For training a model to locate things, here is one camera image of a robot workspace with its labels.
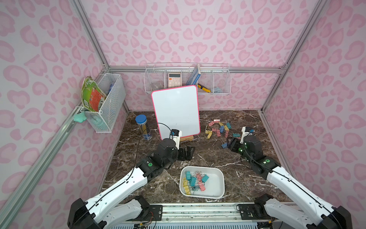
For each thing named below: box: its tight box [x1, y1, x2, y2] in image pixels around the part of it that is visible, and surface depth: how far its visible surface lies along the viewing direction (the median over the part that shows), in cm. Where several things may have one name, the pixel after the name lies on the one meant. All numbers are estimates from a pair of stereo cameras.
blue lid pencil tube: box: [135, 114, 153, 141], surface depth 93 cm
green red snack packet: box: [81, 75, 107, 113], surface depth 73 cm
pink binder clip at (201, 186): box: [197, 182, 206, 192], surface depth 82 cm
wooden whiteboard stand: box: [180, 135, 194, 142], surface depth 99 cm
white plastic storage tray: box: [179, 166, 225, 199], surface depth 83 cm
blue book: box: [185, 63, 202, 86], surface depth 89 cm
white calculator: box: [167, 72, 182, 88], surface depth 97 cm
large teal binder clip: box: [201, 174, 210, 183], surface depth 85 cm
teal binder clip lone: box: [185, 170, 192, 180], surface depth 85 cm
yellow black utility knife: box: [197, 83, 212, 93], surface depth 100 cm
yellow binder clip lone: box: [183, 185, 191, 196], surface depth 80 cm
